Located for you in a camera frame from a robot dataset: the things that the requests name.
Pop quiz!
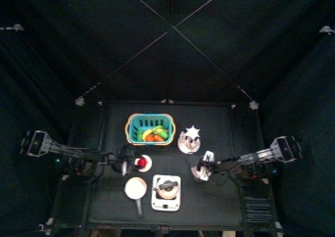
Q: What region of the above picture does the white toy stove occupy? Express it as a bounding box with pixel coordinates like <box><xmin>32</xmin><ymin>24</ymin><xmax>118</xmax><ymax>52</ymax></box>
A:
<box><xmin>151</xmin><ymin>173</ymin><xmax>183</xmax><ymax>213</ymax></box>

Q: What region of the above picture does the teal basket with orange handles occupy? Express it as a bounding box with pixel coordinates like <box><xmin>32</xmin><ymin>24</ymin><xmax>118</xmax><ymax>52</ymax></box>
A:
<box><xmin>124</xmin><ymin>113</ymin><xmax>178</xmax><ymax>147</ymax></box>

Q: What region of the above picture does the yellow toy banana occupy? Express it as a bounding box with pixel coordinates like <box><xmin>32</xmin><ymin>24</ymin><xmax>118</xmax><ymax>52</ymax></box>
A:
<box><xmin>142</xmin><ymin>126</ymin><xmax>162</xmax><ymax>141</ymax></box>

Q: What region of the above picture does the red and white object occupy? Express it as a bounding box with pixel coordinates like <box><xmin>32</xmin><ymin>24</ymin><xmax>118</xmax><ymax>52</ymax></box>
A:
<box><xmin>136</xmin><ymin>154</ymin><xmax>155</xmax><ymax>173</ymax></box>

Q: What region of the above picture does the toy frying pan black handle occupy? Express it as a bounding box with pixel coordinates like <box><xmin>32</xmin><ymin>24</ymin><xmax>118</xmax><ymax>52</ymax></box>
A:
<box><xmin>123</xmin><ymin>176</ymin><xmax>150</xmax><ymax>218</ymax></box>

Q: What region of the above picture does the red toy tomato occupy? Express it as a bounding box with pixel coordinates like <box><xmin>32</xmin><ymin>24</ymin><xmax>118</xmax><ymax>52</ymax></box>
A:
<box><xmin>135</xmin><ymin>158</ymin><xmax>150</xmax><ymax>169</ymax></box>

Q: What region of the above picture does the toy kettle with black handle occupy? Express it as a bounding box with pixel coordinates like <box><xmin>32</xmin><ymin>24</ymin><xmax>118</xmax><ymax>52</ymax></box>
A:
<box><xmin>155</xmin><ymin>177</ymin><xmax>179</xmax><ymax>201</ymax></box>

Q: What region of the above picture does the thin diagonal cord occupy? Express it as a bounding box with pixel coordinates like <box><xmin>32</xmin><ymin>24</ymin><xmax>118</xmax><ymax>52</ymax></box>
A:
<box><xmin>120</xmin><ymin>0</ymin><xmax>256</xmax><ymax>102</ymax></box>
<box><xmin>80</xmin><ymin>0</ymin><xmax>232</xmax><ymax>100</ymax></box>

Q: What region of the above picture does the orange toy carrot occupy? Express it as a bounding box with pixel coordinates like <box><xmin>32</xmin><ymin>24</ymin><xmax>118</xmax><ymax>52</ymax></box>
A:
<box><xmin>144</xmin><ymin>133</ymin><xmax>167</xmax><ymax>143</ymax></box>

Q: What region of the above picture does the white star-shaped toy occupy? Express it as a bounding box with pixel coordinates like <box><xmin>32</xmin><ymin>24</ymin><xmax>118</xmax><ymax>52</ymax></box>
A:
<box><xmin>183</xmin><ymin>124</ymin><xmax>203</xmax><ymax>139</ymax></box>

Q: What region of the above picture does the green toy vegetable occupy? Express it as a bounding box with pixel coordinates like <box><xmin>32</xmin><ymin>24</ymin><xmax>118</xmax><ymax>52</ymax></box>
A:
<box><xmin>152</xmin><ymin>125</ymin><xmax>170</xmax><ymax>139</ymax></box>

